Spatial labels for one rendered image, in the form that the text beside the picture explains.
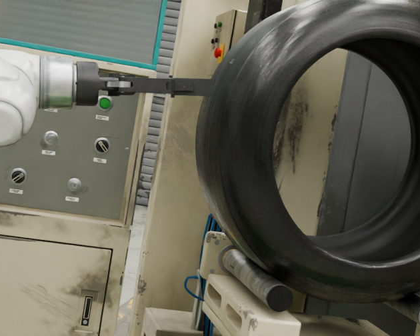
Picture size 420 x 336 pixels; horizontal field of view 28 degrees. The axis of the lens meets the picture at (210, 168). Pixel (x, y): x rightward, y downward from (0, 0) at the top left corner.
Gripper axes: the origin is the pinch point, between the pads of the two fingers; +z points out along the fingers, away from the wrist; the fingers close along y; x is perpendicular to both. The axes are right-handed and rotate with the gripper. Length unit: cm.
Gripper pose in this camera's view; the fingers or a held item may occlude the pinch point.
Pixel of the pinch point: (192, 87)
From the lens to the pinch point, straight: 146.8
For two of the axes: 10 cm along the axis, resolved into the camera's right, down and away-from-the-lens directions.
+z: 9.8, 0.1, 2.1
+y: -2.1, -0.9, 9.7
